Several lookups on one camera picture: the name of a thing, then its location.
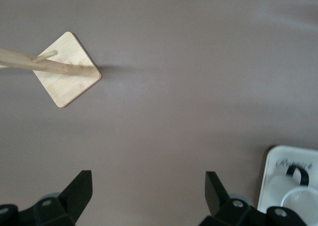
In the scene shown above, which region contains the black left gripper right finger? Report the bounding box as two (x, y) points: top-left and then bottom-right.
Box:
(199, 171), (309, 226)

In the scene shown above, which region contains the white smiley mug black handle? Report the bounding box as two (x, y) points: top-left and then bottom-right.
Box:
(269, 166), (318, 226)

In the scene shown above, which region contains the beige rabbit print tray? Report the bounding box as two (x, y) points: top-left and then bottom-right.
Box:
(256, 145), (318, 226)

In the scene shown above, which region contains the wooden mug tree stand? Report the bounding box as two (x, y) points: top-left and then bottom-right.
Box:
(0, 31), (102, 109)

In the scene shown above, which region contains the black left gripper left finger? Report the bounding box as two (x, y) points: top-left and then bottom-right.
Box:
(0, 170), (93, 226)

